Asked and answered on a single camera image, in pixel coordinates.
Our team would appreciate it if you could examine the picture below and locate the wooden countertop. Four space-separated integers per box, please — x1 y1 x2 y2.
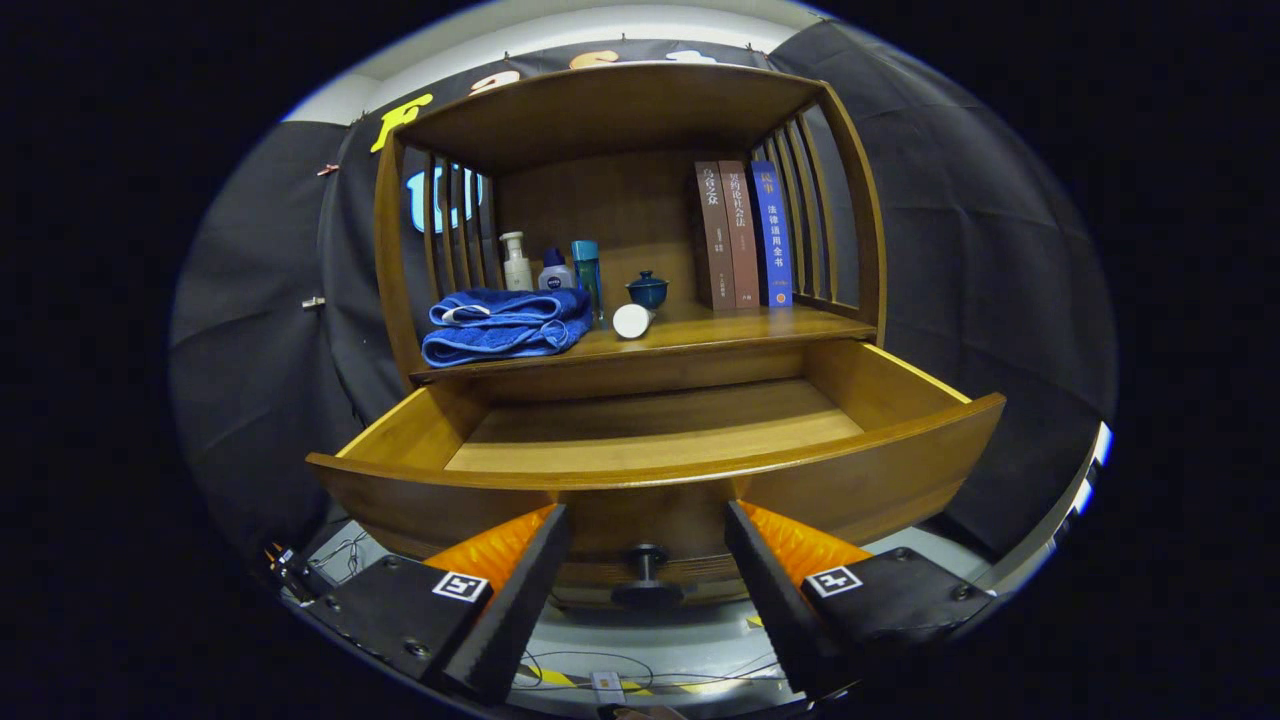
410 300 879 383

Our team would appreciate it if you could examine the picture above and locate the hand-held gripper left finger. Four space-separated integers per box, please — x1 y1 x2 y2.
300 503 573 707

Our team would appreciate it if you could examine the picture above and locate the black backdrop cloth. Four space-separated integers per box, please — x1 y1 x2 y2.
170 20 1118 561

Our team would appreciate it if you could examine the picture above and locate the wooden drawer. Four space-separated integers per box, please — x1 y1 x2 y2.
305 338 1007 611

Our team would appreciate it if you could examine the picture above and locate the white pump bottle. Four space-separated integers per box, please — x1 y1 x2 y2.
499 231 534 292

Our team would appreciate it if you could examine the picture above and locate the blue book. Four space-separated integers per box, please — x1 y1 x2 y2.
750 160 795 308

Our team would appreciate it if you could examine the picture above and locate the yellow black floor tape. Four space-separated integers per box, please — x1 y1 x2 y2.
520 665 791 698

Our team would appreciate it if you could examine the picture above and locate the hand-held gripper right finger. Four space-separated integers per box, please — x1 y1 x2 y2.
724 499 999 701

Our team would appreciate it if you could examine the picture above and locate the reddish brown book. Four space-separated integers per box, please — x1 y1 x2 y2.
718 160 762 310

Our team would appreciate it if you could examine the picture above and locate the dark brown book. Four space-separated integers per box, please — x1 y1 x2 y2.
694 161 738 311

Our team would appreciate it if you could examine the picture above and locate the blue folded towel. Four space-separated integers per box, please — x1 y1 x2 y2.
421 288 594 369

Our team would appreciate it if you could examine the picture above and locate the teal water bottle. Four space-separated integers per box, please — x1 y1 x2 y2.
571 239 606 326

